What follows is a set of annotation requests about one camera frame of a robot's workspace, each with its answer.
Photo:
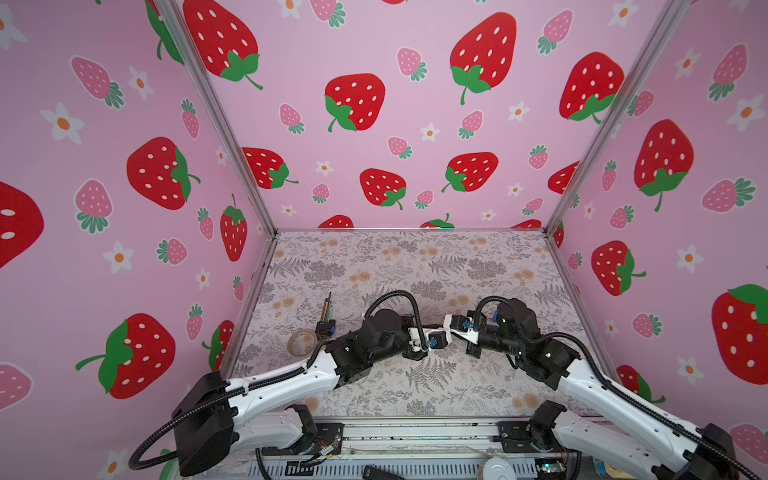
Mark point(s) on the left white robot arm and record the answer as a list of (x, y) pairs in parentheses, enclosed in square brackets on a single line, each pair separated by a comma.
[(220, 416)]

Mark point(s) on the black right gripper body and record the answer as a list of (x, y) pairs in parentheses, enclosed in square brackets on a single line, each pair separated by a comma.
[(491, 340)]

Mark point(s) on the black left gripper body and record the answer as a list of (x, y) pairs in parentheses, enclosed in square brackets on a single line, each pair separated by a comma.
[(399, 343)]

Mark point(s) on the white round disc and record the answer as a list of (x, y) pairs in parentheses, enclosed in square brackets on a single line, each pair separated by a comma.
[(496, 469)]

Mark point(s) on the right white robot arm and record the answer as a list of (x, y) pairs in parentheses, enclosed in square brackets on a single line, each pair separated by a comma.
[(662, 447)]

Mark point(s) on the silver frame post left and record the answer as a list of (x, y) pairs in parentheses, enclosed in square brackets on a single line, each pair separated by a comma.
[(181, 37)]

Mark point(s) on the black device on base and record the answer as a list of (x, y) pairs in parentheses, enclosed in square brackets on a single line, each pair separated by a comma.
[(373, 473)]

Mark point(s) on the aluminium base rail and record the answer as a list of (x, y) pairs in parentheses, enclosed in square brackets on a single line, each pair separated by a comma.
[(421, 448)]

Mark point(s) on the silver frame post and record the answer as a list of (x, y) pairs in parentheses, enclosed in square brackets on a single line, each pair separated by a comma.
[(181, 37), (659, 36)]

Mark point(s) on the silver frame post right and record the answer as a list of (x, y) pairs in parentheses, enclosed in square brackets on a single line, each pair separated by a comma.
[(659, 36)]

